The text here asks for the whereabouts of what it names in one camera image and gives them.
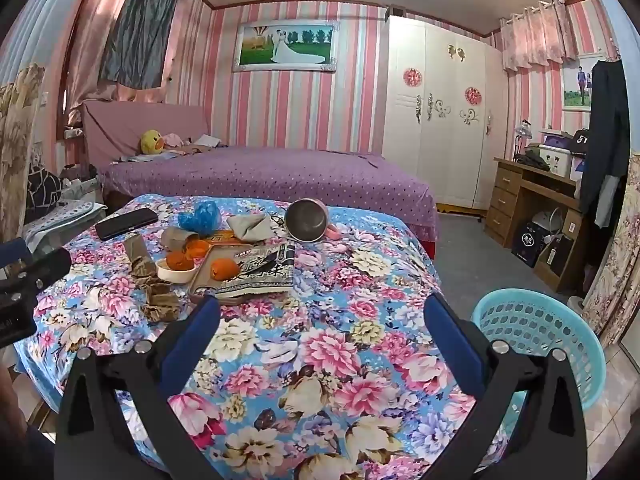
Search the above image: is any pink steel mug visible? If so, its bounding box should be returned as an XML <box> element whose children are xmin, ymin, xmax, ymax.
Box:
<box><xmin>284</xmin><ymin>198</ymin><xmax>342</xmax><ymax>243</ymax></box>

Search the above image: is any small wall poster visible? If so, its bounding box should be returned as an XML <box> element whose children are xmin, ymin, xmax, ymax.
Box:
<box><xmin>561</xmin><ymin>55</ymin><xmax>596</xmax><ymax>111</ymax></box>

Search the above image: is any black patterned cushion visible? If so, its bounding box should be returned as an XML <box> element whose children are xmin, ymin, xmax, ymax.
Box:
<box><xmin>27</xmin><ymin>162</ymin><xmax>63</xmax><ymax>223</ymax></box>

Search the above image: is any dark cloth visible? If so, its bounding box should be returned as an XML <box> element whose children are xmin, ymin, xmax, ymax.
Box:
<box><xmin>515</xmin><ymin>152</ymin><xmax>551</xmax><ymax>171</ymax></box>

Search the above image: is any black gift bag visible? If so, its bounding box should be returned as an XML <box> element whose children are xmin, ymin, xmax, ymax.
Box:
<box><xmin>511</xmin><ymin>220</ymin><xmax>551</xmax><ymax>268</ymax></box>

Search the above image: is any white wardrobe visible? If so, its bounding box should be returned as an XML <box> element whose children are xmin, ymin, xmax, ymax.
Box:
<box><xmin>382</xmin><ymin>14</ymin><xmax>508</xmax><ymax>211</ymax></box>

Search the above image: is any brown paper ball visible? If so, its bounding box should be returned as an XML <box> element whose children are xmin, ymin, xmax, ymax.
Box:
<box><xmin>140</xmin><ymin>280</ymin><xmax>182</xmax><ymax>322</ymax></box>

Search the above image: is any white storage box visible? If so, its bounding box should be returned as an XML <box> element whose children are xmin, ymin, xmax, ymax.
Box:
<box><xmin>537</xmin><ymin>142</ymin><xmax>573</xmax><ymax>178</ymax></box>

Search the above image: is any white appliance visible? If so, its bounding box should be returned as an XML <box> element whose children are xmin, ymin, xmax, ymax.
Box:
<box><xmin>530</xmin><ymin>207</ymin><xmax>566</xmax><ymax>241</ymax></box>

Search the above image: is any blue plastic bag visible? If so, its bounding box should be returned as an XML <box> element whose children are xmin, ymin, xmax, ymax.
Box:
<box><xmin>178</xmin><ymin>200</ymin><xmax>221</xmax><ymax>236</ymax></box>

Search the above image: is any pink covered headboard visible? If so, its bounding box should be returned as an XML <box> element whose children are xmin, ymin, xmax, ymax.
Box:
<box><xmin>80</xmin><ymin>100</ymin><xmax>213</xmax><ymax>166</ymax></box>

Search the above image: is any brown paper strip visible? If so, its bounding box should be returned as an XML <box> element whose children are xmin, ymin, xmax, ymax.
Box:
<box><xmin>123</xmin><ymin>234</ymin><xmax>153</xmax><ymax>277</ymax></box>

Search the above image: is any small white bowl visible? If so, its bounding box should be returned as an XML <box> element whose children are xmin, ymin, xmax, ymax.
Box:
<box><xmin>156</xmin><ymin>258</ymin><xmax>199</xmax><ymax>283</ymax></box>

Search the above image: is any desk lamp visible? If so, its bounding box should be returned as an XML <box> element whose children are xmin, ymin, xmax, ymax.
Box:
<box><xmin>510</xmin><ymin>120</ymin><xmax>533</xmax><ymax>158</ymax></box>

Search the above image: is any brown floral curtain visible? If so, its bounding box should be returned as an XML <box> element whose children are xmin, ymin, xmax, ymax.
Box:
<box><xmin>0</xmin><ymin>62</ymin><xmax>46</xmax><ymax>226</ymax></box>

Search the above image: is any black smartphone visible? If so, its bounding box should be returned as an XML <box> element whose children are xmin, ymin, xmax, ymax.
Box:
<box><xmin>95</xmin><ymin>208</ymin><xmax>159</xmax><ymax>241</ymax></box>

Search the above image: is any cream floral door curtain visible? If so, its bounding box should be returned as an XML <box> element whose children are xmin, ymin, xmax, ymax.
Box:
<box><xmin>582</xmin><ymin>147</ymin><xmax>640</xmax><ymax>348</ymax></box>

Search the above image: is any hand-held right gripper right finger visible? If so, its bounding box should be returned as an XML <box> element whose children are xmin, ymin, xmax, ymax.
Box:
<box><xmin>424</xmin><ymin>291</ymin><xmax>587</xmax><ymax>480</ymax></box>

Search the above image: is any large framed wall poster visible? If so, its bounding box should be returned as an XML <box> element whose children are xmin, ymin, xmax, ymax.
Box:
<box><xmin>232</xmin><ymin>19</ymin><xmax>341</xmax><ymax>73</ymax></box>

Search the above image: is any beige cloth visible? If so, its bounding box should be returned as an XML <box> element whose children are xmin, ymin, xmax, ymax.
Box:
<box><xmin>227</xmin><ymin>211</ymin><xmax>273</xmax><ymax>243</ymax></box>

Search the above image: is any grey curtain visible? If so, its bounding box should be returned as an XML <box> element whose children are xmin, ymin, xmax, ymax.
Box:
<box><xmin>97</xmin><ymin>0</ymin><xmax>181</xmax><ymax>90</ymax></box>

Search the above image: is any person's left forearm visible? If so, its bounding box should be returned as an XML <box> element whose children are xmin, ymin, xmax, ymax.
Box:
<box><xmin>0</xmin><ymin>362</ymin><xmax>25</xmax><ymax>428</ymax></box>

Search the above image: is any bed with purple dotted blanket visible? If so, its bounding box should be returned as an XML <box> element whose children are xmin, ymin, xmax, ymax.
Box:
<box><xmin>97</xmin><ymin>145</ymin><xmax>440</xmax><ymax>256</ymax></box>

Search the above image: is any light blue plastic basket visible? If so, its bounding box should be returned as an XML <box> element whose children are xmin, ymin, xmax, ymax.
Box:
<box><xmin>470</xmin><ymin>288</ymin><xmax>606</xmax><ymax>443</ymax></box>

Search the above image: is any dark hanging jacket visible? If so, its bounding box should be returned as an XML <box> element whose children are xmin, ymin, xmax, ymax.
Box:
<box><xmin>580</xmin><ymin>57</ymin><xmax>631</xmax><ymax>228</ymax></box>

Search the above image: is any orange snack wrapper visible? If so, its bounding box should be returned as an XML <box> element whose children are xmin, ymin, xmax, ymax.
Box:
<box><xmin>205</xmin><ymin>229</ymin><xmax>256</xmax><ymax>248</ymax></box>

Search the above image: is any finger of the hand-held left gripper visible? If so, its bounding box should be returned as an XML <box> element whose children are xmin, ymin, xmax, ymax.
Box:
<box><xmin>0</xmin><ymin>237</ymin><xmax>29</xmax><ymax>281</ymax></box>
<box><xmin>0</xmin><ymin>249</ymin><xmax>72</xmax><ymax>297</ymax></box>

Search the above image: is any brown phone case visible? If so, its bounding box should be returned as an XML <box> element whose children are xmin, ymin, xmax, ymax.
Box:
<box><xmin>189</xmin><ymin>242</ymin><xmax>261</xmax><ymax>295</ymax></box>

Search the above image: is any yellow duck plush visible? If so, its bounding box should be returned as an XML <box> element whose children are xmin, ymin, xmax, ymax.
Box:
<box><xmin>140</xmin><ymin>130</ymin><xmax>167</xmax><ymax>156</ymax></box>

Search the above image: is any pink floral window curtain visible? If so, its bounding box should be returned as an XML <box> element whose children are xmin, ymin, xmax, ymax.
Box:
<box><xmin>500</xmin><ymin>0</ymin><xmax>578</xmax><ymax>73</ymax></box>

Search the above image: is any cardboard box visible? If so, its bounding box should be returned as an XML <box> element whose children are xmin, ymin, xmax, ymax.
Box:
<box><xmin>532</xmin><ymin>235</ymin><xmax>576</xmax><ymax>281</ymax></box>

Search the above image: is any black and white printed packet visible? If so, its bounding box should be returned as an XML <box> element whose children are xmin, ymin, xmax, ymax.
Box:
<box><xmin>215</xmin><ymin>242</ymin><xmax>297</xmax><ymax>301</ymax></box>

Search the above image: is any brown paper piece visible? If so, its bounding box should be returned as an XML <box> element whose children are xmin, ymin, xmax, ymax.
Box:
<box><xmin>161</xmin><ymin>226</ymin><xmax>201</xmax><ymax>251</ymax></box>

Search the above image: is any dotted grey cushion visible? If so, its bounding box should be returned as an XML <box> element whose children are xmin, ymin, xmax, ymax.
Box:
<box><xmin>22</xmin><ymin>200</ymin><xmax>108</xmax><ymax>241</ymax></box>

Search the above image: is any pink satin curtain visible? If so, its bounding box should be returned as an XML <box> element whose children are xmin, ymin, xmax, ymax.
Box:
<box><xmin>60</xmin><ymin>0</ymin><xmax>131</xmax><ymax>126</ymax></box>

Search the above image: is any wooden desk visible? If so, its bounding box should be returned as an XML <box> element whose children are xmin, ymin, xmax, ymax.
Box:
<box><xmin>485</xmin><ymin>155</ymin><xmax>588</xmax><ymax>293</ymax></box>

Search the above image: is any floral blanket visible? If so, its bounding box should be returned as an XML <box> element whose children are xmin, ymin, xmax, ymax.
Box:
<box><xmin>15</xmin><ymin>192</ymin><xmax>506</xmax><ymax>480</ymax></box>

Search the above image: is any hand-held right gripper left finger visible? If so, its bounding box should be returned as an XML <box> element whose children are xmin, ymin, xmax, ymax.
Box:
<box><xmin>54</xmin><ymin>294</ymin><xmax>226</xmax><ymax>480</ymax></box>

